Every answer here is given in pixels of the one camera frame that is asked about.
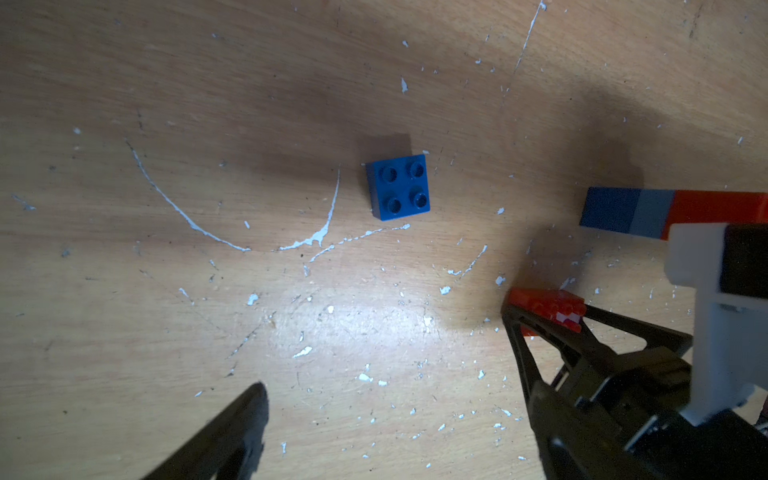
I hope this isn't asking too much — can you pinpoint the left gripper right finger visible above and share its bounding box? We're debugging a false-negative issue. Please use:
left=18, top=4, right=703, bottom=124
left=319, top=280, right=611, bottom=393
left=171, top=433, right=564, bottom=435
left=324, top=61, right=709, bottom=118
left=527, top=381, right=654, bottom=479

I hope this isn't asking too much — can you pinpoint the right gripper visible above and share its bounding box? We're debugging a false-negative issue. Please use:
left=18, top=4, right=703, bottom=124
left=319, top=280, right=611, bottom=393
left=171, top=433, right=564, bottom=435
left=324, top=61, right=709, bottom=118
left=501, top=300, right=767, bottom=479

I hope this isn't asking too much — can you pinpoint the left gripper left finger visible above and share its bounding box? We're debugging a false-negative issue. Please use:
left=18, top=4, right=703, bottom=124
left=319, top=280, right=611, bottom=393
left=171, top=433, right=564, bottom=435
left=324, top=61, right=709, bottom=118
left=146, top=382, right=269, bottom=479

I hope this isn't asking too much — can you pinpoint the red 2x4 brick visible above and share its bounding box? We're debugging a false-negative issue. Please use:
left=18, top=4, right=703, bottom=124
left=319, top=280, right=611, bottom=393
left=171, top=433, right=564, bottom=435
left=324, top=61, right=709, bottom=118
left=506, top=287, right=586, bottom=333

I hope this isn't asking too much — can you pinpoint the blue 2x2 brick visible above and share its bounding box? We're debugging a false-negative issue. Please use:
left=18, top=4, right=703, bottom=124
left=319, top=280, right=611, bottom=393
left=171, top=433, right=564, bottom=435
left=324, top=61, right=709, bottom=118
left=579, top=187, right=641, bottom=233
left=365, top=154, right=431, bottom=221

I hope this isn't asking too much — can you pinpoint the light blue 2x4 brick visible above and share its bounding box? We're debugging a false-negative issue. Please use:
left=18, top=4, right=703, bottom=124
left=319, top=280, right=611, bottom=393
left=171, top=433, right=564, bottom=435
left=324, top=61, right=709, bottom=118
left=629, top=189, right=676, bottom=239

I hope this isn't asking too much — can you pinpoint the red 2x2 brick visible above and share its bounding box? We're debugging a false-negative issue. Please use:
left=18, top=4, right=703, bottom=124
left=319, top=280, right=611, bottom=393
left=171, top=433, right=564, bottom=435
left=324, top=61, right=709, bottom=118
left=661, top=190, right=767, bottom=240

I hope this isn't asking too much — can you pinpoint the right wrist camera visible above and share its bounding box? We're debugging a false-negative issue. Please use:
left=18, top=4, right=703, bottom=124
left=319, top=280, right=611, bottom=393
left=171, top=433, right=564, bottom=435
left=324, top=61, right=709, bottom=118
left=664, top=223, right=767, bottom=425

